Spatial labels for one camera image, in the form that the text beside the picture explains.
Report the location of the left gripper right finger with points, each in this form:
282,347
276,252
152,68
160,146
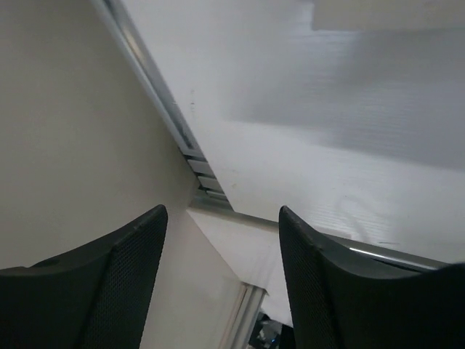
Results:
342,299

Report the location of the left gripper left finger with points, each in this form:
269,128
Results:
94,296

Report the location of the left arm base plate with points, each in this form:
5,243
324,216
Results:
271,334

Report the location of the aluminium table edge rail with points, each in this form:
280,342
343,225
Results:
361,133

